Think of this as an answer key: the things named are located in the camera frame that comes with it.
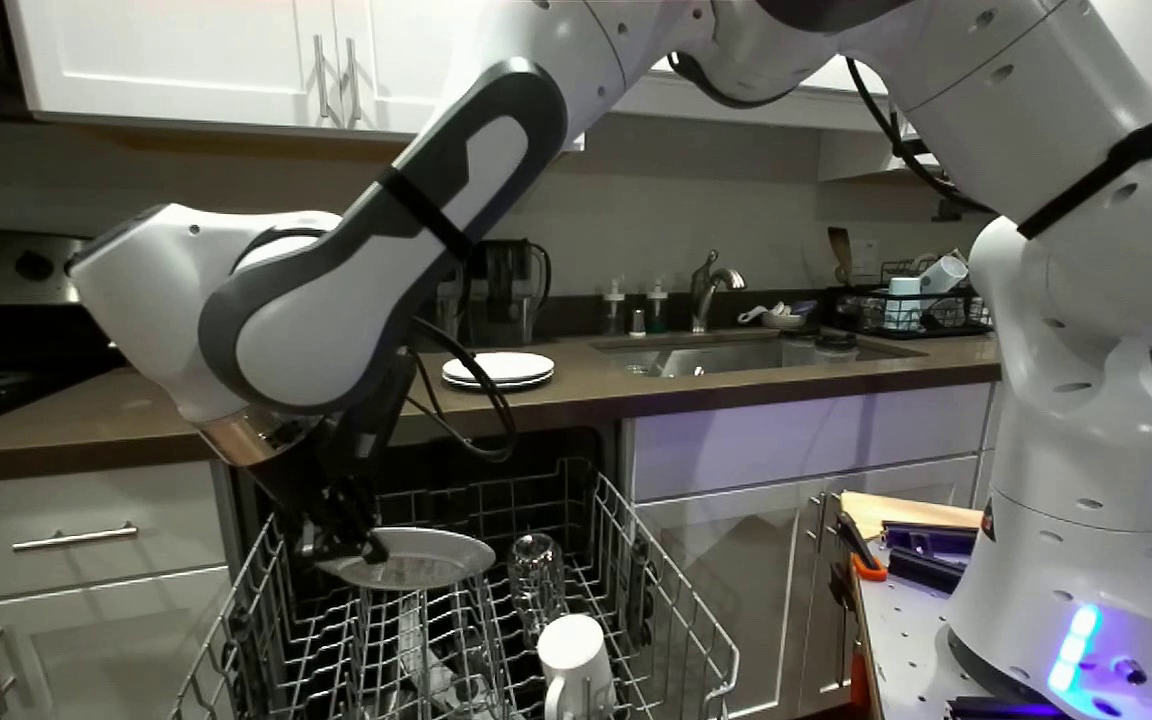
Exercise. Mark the single white plate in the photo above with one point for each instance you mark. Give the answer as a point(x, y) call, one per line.
point(428, 558)

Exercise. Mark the stack of white plates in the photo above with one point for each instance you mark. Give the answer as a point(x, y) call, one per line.
point(502, 369)

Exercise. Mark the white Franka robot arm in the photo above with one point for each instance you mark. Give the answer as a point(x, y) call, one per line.
point(1098, 402)

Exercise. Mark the chrome faucet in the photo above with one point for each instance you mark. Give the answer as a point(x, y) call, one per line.
point(708, 284)

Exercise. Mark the light wooden board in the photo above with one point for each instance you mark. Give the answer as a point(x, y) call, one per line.
point(911, 508)

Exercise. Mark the wide clear drinking glass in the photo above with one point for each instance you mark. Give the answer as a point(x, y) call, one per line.
point(463, 664)

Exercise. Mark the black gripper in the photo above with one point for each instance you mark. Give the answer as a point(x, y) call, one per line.
point(353, 453)

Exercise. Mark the black dish drying rack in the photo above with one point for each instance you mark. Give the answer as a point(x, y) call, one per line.
point(923, 307)

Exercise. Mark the small soap bottle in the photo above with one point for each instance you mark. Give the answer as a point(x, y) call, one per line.
point(612, 310)
point(658, 307)

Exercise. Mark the steel kitchen sink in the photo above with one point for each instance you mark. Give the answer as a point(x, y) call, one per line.
point(750, 355)

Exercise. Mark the wide white wall cabinet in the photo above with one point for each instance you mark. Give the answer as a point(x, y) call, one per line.
point(203, 61)

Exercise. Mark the white mug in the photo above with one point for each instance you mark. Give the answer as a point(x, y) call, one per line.
point(574, 664)

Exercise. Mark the white sink base cabinet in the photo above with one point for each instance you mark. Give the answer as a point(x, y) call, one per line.
point(791, 453)

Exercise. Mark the orange clamp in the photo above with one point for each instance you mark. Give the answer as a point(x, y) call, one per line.
point(865, 561)

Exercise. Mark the dark purple flat tool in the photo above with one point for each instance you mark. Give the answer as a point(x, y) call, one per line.
point(928, 550)

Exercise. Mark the white drawer base cabinet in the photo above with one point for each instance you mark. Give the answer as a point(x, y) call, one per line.
point(81, 587)

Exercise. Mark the tall clear drinking glass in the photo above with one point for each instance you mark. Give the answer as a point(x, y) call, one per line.
point(537, 572)

